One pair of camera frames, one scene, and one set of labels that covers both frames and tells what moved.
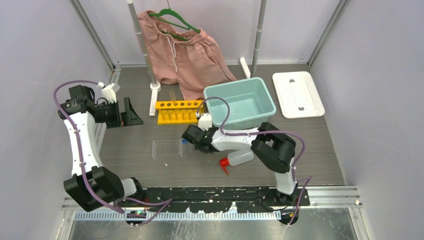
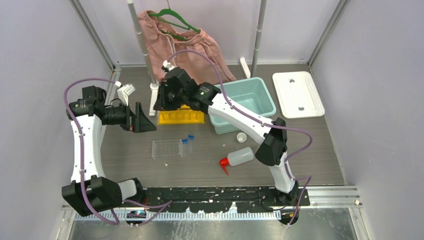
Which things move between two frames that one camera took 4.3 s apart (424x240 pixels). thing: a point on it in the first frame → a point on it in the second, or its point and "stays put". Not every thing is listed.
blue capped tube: (185, 147) stays put
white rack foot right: (246, 67) stays put
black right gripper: (197, 147) → (162, 103)
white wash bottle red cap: (235, 158) stays put
